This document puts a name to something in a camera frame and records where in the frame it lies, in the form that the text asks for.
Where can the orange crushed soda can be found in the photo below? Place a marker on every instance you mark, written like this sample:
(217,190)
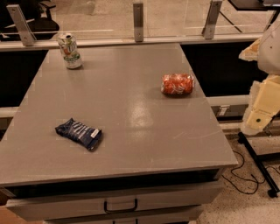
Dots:
(177,84)

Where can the left metal railing bracket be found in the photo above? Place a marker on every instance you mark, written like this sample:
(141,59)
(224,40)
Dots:
(23,29)

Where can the blue rxbar blueberry wrapper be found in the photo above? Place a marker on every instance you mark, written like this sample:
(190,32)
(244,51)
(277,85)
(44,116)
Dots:
(80,133)

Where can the metal railing bracket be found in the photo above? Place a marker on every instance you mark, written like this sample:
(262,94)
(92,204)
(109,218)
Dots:
(23,29)
(138,17)
(211,19)

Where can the right metal railing bracket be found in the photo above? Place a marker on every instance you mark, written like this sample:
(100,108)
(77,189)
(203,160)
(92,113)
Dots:
(211,19)

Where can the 7up soda can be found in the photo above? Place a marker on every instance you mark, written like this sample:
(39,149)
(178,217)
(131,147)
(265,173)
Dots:
(69,51)

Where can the black desk in background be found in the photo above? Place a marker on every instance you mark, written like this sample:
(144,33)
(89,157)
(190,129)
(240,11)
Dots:
(249,16)

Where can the middle metal railing bracket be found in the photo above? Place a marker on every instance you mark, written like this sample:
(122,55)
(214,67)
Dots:
(138,17)

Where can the black stand leg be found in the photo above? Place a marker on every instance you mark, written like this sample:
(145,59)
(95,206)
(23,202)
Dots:
(274,190)

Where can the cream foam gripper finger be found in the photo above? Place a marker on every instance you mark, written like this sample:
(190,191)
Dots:
(251,52)
(263,105)

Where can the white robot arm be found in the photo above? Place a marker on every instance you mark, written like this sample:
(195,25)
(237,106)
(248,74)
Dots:
(269,50)

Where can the grey drawer with black handle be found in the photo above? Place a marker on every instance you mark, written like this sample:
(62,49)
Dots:
(112,202)

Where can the lower grey drawer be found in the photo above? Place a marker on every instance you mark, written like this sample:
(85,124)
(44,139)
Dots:
(170,215)

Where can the black office chair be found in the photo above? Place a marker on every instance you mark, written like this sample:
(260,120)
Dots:
(37,14)

